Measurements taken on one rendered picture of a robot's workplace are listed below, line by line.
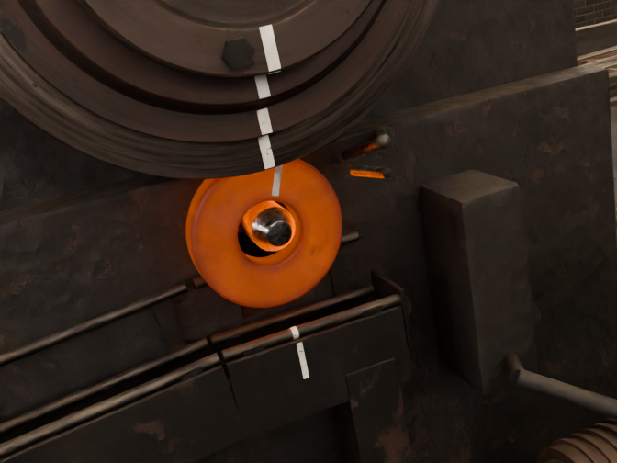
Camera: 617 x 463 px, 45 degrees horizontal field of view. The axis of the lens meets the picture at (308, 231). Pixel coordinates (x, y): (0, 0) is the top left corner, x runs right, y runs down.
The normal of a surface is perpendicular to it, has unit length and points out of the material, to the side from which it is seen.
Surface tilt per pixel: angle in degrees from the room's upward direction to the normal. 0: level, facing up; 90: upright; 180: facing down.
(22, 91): 90
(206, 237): 90
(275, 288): 90
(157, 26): 90
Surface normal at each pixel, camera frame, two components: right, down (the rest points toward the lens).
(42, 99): 0.34, 0.25
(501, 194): 0.25, -0.13
